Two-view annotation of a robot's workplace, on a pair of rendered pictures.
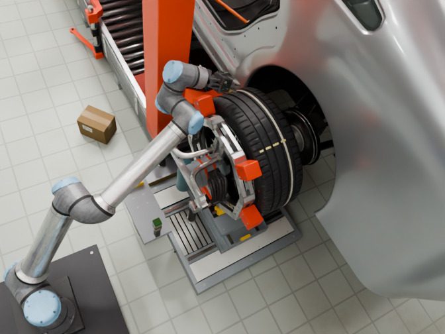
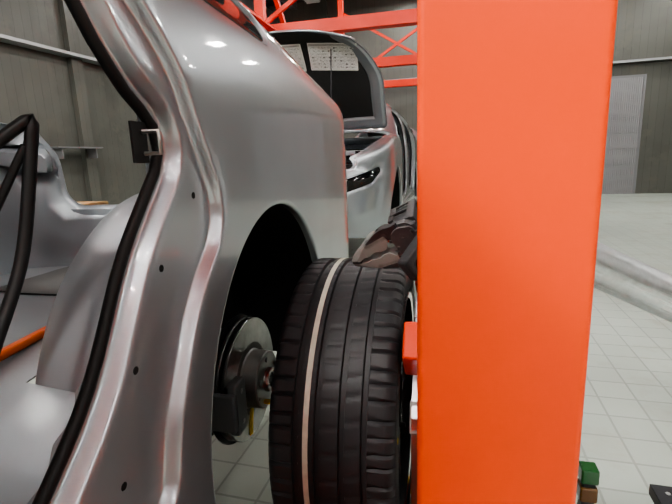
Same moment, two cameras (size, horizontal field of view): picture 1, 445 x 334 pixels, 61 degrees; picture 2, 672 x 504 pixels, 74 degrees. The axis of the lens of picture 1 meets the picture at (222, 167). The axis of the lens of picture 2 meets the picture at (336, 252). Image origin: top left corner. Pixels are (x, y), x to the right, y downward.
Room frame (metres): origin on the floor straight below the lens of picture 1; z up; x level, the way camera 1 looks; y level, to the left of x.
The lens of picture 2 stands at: (1.65, 0.74, 1.42)
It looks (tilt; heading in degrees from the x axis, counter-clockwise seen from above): 12 degrees down; 239
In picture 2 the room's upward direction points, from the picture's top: 2 degrees counter-clockwise
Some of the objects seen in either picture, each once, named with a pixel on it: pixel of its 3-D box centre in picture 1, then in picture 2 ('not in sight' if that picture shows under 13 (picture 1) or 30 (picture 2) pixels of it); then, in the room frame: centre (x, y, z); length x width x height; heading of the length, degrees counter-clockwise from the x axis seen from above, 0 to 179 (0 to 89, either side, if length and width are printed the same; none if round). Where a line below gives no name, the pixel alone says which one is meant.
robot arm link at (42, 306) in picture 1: (44, 308); not in sight; (0.10, 0.59, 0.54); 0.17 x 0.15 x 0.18; 59
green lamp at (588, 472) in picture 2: (157, 222); (588, 472); (0.64, 0.23, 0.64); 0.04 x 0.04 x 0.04; 45
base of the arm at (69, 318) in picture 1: (53, 314); not in sight; (0.10, 0.58, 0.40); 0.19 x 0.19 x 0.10
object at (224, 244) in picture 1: (226, 209); not in sight; (1.06, -0.12, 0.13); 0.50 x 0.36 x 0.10; 45
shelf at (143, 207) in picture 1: (142, 205); not in sight; (0.78, 0.37, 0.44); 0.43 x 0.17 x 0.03; 45
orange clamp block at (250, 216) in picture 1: (250, 217); not in sight; (0.74, -0.21, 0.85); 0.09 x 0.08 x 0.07; 45
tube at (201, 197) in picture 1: (211, 173); not in sight; (0.80, 0.04, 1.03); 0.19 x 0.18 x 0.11; 135
